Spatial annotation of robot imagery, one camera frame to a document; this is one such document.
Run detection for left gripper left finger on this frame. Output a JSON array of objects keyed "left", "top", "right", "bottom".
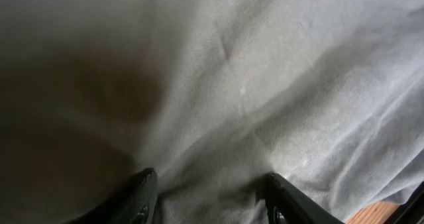
[{"left": 70, "top": 168, "right": 158, "bottom": 224}]

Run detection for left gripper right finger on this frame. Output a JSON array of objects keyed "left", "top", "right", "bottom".
[{"left": 264, "top": 173, "right": 343, "bottom": 224}]

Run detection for grey shorts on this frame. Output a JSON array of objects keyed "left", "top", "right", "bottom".
[{"left": 1, "top": 0, "right": 423, "bottom": 223}]

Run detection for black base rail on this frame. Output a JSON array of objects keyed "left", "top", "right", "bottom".
[{"left": 384, "top": 183, "right": 424, "bottom": 224}]

